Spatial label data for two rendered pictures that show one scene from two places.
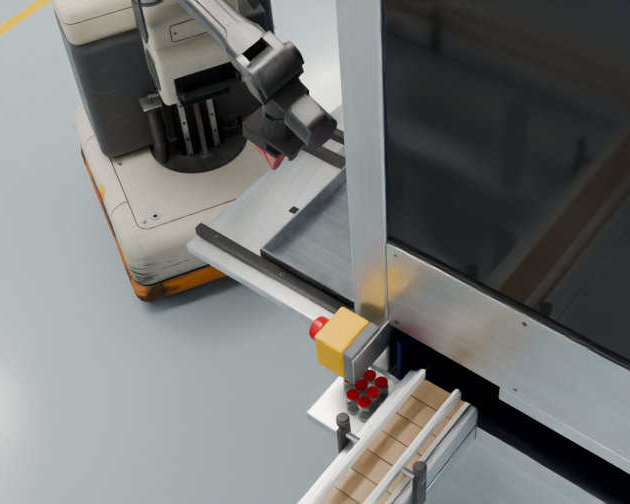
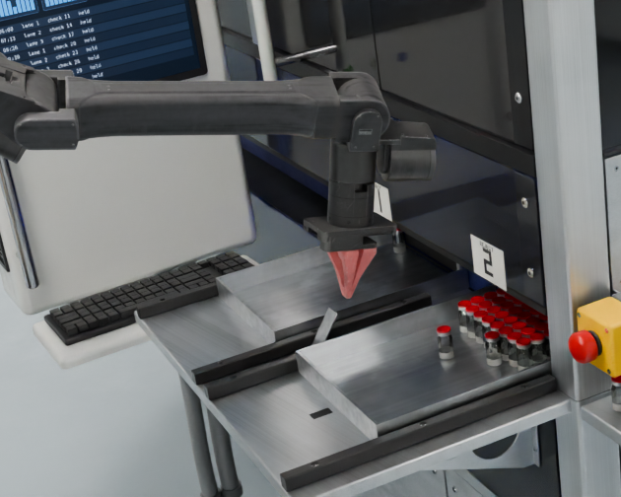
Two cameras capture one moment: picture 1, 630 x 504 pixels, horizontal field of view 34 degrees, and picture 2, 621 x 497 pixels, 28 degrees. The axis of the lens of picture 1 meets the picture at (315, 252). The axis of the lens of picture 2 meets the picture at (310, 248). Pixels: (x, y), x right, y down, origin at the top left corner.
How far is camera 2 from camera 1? 1.60 m
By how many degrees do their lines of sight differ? 56
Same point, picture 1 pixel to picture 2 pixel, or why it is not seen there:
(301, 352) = not seen: outside the picture
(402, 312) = not seen: outside the picture
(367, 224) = (584, 150)
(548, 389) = not seen: outside the picture
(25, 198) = not seen: outside the picture
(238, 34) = (310, 88)
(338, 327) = (607, 312)
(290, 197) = (293, 414)
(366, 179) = (581, 79)
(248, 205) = (275, 446)
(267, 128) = (360, 209)
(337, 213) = (352, 386)
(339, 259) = (425, 393)
